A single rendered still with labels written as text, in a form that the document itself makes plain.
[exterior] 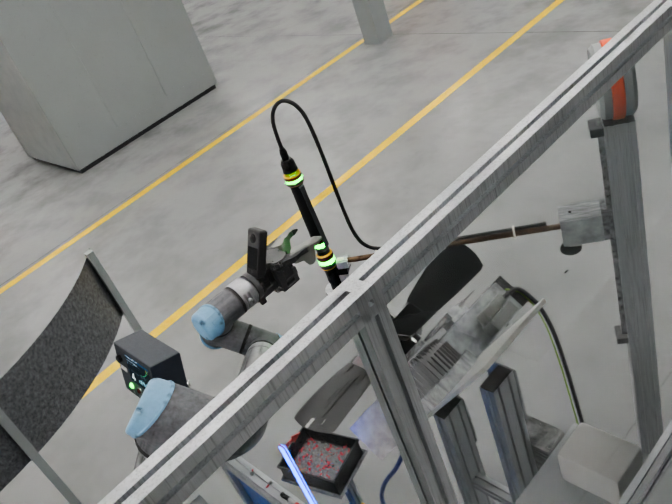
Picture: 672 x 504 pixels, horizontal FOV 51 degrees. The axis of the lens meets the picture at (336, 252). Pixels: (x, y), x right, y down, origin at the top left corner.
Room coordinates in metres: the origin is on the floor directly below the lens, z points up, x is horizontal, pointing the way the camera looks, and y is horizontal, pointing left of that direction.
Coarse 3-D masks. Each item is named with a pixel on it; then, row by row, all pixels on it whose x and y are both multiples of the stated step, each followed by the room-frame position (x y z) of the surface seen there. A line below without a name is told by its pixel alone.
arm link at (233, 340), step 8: (232, 328) 1.36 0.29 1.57; (240, 328) 1.36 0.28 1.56; (200, 336) 1.38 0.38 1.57; (224, 336) 1.34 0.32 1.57; (232, 336) 1.34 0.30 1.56; (240, 336) 1.34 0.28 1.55; (208, 344) 1.37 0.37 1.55; (216, 344) 1.35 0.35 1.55; (224, 344) 1.34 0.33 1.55; (232, 344) 1.34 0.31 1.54; (240, 344) 1.33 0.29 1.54
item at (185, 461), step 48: (624, 48) 1.00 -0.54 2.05; (576, 96) 0.92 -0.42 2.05; (528, 144) 0.85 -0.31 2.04; (480, 192) 0.78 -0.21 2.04; (432, 240) 0.72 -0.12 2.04; (336, 288) 0.68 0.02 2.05; (384, 288) 0.68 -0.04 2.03; (288, 336) 0.63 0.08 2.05; (336, 336) 0.63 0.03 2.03; (384, 336) 0.66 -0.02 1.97; (240, 384) 0.58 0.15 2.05; (288, 384) 0.58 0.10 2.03; (384, 384) 0.65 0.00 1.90; (192, 432) 0.54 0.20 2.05; (240, 432) 0.54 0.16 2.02; (432, 432) 0.67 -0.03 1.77; (144, 480) 0.50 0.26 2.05; (192, 480) 0.50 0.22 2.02; (432, 480) 0.65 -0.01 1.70
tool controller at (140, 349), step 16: (128, 336) 2.01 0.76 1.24; (144, 336) 1.98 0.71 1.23; (128, 352) 1.90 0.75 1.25; (144, 352) 1.87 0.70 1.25; (160, 352) 1.85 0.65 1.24; (176, 352) 1.83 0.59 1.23; (144, 368) 1.80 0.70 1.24; (160, 368) 1.79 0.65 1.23; (176, 368) 1.81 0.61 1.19; (128, 384) 1.94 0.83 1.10; (144, 384) 1.82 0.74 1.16
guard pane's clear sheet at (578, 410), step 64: (640, 64) 1.06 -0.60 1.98; (576, 128) 0.94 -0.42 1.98; (640, 128) 1.05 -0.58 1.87; (512, 192) 0.84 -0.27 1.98; (576, 192) 0.93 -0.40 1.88; (640, 192) 1.04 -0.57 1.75; (448, 256) 0.76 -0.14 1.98; (512, 256) 0.83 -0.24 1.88; (576, 256) 0.91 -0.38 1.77; (640, 256) 1.03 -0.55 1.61; (448, 320) 0.74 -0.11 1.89; (512, 320) 0.81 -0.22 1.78; (576, 320) 0.90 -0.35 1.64; (640, 320) 1.01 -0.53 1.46; (320, 384) 0.62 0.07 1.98; (448, 384) 0.72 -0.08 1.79; (512, 384) 0.79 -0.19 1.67; (576, 384) 0.88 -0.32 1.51; (640, 384) 1.00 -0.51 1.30; (256, 448) 0.56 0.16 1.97; (320, 448) 0.60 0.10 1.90; (384, 448) 0.64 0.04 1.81; (448, 448) 0.70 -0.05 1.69; (512, 448) 0.77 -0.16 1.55; (576, 448) 0.86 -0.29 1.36; (640, 448) 0.98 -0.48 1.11
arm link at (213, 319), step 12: (228, 288) 1.36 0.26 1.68; (216, 300) 1.33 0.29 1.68; (228, 300) 1.33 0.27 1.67; (240, 300) 1.33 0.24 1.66; (204, 312) 1.31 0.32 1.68; (216, 312) 1.30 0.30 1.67; (228, 312) 1.31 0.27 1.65; (240, 312) 1.32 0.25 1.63; (204, 324) 1.28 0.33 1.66; (216, 324) 1.28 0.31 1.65; (228, 324) 1.30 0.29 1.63; (204, 336) 1.30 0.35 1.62; (216, 336) 1.29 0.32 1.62
